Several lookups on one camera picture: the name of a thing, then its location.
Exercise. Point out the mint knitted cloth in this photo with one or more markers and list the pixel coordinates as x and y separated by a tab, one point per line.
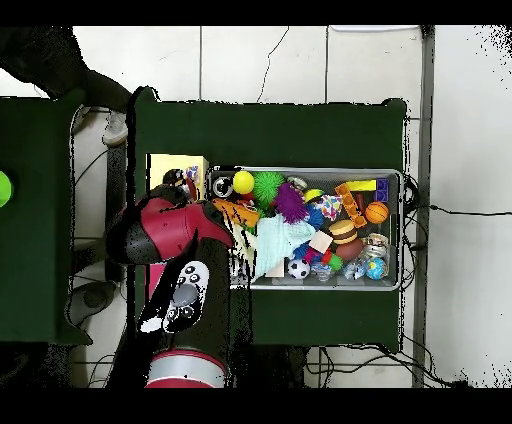
280	240

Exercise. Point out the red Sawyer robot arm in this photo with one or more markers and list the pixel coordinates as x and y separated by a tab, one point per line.
172	228

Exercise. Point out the wooden box with three holes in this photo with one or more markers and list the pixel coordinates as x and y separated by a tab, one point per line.
170	164

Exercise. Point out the clear mesh bin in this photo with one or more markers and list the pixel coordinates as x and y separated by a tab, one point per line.
328	284

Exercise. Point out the yellow tennis ball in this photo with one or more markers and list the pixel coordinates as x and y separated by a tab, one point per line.
243	182

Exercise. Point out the orange plastic brick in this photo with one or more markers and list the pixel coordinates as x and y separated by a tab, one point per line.
240	212
351	204

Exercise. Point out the green spiky rubber ball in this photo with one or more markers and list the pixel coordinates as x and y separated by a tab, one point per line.
268	186

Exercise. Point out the black stand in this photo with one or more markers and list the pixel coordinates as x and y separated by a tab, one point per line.
116	176

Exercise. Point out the dark green table cloth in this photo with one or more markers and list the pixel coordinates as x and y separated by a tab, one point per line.
260	136

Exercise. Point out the purple spiky toy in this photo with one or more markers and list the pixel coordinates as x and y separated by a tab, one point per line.
290	202

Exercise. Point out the small soccer ball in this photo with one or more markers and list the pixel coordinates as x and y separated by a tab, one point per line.
298	269

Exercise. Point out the brown burger toy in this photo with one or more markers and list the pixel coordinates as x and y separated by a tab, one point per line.
343	231

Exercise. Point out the green covered side table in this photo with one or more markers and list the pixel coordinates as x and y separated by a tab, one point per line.
32	240

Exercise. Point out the orange basketball toy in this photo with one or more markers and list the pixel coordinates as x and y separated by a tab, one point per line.
376	212

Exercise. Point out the person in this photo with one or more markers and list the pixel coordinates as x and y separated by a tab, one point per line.
48	60

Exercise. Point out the blue globe ball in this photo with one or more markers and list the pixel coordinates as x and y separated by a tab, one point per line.
376	268

